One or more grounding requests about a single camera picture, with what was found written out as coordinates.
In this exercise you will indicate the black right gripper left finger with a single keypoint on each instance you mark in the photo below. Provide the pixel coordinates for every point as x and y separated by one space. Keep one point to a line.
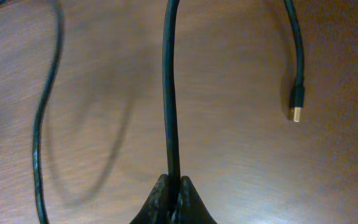
155 208

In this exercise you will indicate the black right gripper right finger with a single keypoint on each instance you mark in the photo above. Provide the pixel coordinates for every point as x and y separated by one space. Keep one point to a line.
190 208

